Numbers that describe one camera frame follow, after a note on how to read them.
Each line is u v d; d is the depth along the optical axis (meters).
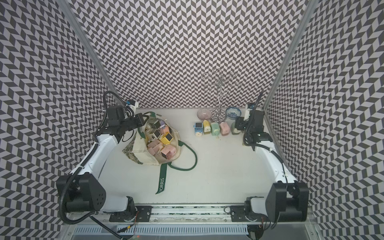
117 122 0.62
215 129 0.96
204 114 1.12
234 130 0.97
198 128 1.02
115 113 0.62
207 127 0.98
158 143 0.94
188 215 0.74
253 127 0.61
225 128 0.99
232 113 1.12
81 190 0.41
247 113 0.72
